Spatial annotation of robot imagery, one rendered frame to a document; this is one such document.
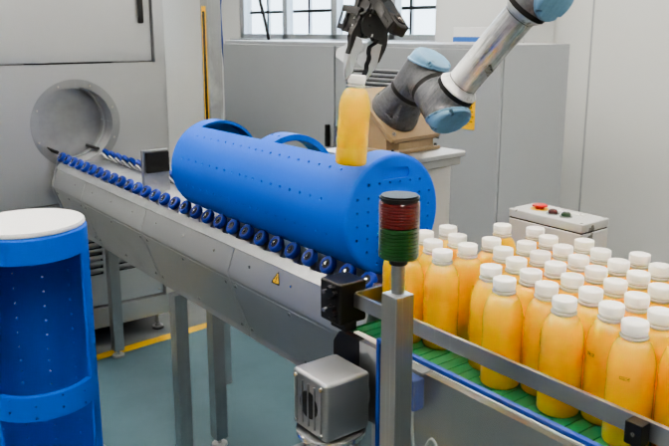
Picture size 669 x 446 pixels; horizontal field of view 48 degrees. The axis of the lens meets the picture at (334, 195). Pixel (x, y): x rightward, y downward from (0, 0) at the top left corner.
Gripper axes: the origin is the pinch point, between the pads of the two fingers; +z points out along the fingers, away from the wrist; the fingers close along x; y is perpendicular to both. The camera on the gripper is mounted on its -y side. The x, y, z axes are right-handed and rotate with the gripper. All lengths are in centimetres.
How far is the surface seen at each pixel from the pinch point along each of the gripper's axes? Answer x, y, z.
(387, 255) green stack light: 22, -46, 24
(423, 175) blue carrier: -25.2, -3.2, 17.8
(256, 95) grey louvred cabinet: -145, 263, 31
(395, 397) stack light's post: 15, -50, 46
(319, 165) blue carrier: -6.5, 12.1, 22.6
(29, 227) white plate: 42, 54, 58
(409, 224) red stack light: 21, -48, 19
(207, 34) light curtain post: -40, 144, 2
